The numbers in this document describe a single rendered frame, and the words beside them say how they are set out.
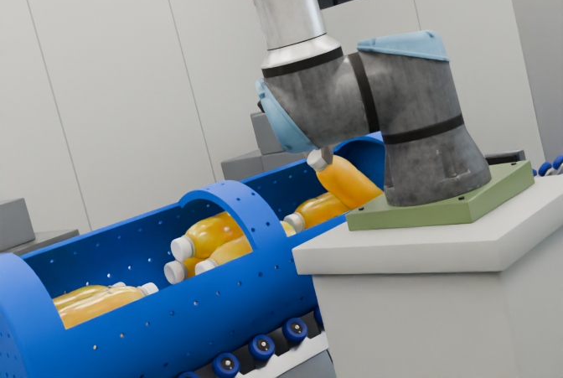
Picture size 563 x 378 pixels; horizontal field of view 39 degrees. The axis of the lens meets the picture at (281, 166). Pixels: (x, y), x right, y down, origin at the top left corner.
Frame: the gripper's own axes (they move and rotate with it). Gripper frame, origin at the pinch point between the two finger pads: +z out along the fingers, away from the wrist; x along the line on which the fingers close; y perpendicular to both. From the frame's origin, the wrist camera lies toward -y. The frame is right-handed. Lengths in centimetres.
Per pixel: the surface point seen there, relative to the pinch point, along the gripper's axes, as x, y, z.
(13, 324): -7, -64, 6
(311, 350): -6.3, -17.1, 30.1
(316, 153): -0.2, -0.1, -1.2
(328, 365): -7.2, -14.7, 33.7
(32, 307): -7, -61, 5
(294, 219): 9.2, -1.5, 11.1
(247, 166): 311, 207, 36
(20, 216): 275, 39, 19
